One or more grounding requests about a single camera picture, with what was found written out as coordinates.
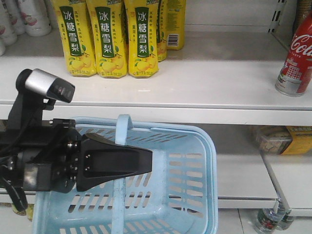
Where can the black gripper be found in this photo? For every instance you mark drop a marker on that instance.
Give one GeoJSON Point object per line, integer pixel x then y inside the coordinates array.
{"type": "Point", "coordinates": [40, 158]}

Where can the light blue plastic basket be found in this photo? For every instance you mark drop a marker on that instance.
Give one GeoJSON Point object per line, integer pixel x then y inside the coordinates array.
{"type": "Point", "coordinates": [179, 195]}

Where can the yellow pear drink carton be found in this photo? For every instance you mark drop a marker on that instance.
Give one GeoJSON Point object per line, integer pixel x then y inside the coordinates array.
{"type": "Point", "coordinates": [76, 36]}
{"type": "Point", "coordinates": [142, 19]}
{"type": "Point", "coordinates": [108, 25]}

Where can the white metal shelving unit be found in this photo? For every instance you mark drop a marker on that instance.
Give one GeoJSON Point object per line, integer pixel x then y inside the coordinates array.
{"type": "Point", "coordinates": [221, 80]}

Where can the clear water bottle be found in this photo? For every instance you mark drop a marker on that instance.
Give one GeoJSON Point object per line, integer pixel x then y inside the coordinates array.
{"type": "Point", "coordinates": [267, 219]}
{"type": "Point", "coordinates": [286, 221]}

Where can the clear cookie box yellow label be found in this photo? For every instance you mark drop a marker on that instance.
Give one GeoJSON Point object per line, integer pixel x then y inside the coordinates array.
{"type": "Point", "coordinates": [282, 140]}

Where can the red coca-cola aluminium bottle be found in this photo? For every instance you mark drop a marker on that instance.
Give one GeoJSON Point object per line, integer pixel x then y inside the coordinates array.
{"type": "Point", "coordinates": [296, 72]}

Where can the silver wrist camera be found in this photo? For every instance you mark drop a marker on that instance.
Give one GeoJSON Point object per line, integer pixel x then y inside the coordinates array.
{"type": "Point", "coordinates": [45, 84]}

